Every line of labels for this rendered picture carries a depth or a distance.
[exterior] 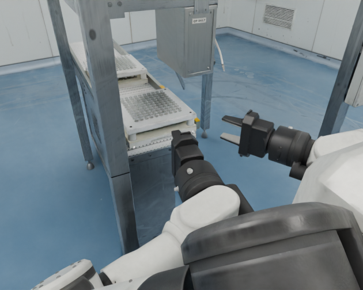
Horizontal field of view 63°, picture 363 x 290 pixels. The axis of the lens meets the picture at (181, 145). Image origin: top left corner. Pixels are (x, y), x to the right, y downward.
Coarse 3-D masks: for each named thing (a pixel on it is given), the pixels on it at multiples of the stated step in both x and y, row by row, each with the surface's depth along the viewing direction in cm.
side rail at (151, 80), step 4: (116, 44) 179; (116, 48) 180; (120, 48) 172; (120, 52) 174; (124, 52) 166; (148, 72) 141; (148, 76) 138; (152, 76) 137; (148, 80) 139; (152, 80) 134; (156, 80) 133; (152, 84) 135; (156, 84) 130; (160, 84) 129; (156, 88) 132; (160, 88) 127; (196, 124) 103; (196, 128) 104
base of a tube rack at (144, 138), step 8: (160, 128) 101; (168, 128) 101; (176, 128) 101; (184, 128) 101; (192, 128) 103; (136, 136) 97; (144, 136) 97; (152, 136) 97; (160, 136) 98; (128, 144) 95; (136, 144) 95
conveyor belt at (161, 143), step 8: (72, 48) 184; (80, 48) 184; (80, 56) 172; (128, 88) 135; (136, 88) 135; (144, 88) 135; (152, 88) 135; (120, 96) 128; (168, 136) 102; (144, 144) 98; (152, 144) 99; (160, 144) 101; (168, 144) 102; (128, 152) 97; (136, 152) 98; (144, 152) 100
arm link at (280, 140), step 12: (252, 120) 69; (264, 120) 71; (252, 132) 70; (264, 132) 68; (276, 132) 67; (288, 132) 67; (240, 144) 74; (252, 144) 72; (264, 144) 69; (276, 144) 67; (288, 144) 66; (240, 156) 77; (276, 156) 67
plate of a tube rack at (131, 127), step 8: (128, 96) 111; (152, 96) 111; (176, 96) 111; (144, 104) 106; (184, 104) 106; (176, 112) 101; (184, 112) 101; (192, 112) 101; (128, 120) 96; (144, 120) 96; (152, 120) 96; (160, 120) 96; (168, 120) 96; (176, 120) 98; (184, 120) 99; (128, 128) 92; (136, 128) 92; (144, 128) 94; (152, 128) 95
